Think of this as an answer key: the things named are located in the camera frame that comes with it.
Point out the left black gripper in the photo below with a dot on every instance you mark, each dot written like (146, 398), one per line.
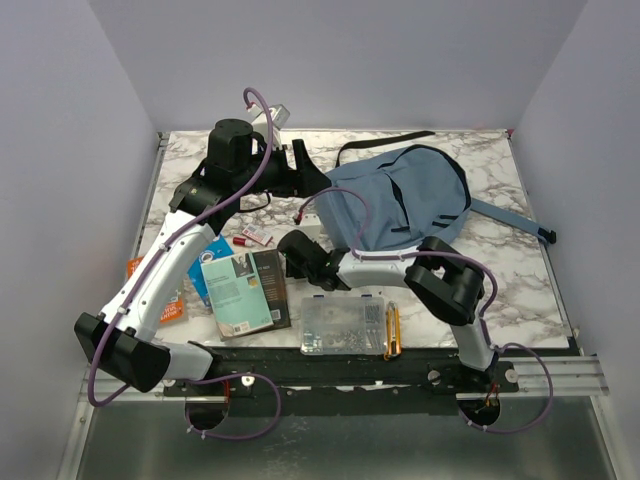
(305, 179)

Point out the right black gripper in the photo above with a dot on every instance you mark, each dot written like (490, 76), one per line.
(292, 272)

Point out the blue student backpack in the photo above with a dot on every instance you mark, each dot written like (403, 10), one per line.
(395, 199)

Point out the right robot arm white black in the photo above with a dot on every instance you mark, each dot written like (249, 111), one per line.
(456, 289)

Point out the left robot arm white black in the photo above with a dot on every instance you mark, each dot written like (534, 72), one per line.
(239, 161)

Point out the blue blister pack card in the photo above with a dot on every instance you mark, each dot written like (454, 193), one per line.
(219, 248)

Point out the clear plastic screw box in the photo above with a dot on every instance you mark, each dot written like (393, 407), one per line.
(343, 326)

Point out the red white glue stick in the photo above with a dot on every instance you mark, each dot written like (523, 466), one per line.
(242, 241)

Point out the teal paperback book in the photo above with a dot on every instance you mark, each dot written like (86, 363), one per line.
(236, 295)

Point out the yellow utility knife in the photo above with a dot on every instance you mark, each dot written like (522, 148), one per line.
(394, 347)

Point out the orange treehouse book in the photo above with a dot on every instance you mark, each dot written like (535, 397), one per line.
(175, 309)

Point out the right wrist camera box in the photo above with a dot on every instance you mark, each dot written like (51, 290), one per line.
(311, 225)

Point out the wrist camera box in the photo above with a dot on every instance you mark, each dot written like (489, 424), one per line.
(311, 225)
(279, 115)

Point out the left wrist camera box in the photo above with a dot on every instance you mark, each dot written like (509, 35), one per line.
(279, 115)

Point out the black mounting base plate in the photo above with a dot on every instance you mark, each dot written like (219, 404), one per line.
(292, 366)

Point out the aluminium rail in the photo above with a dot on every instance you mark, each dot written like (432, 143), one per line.
(519, 376)

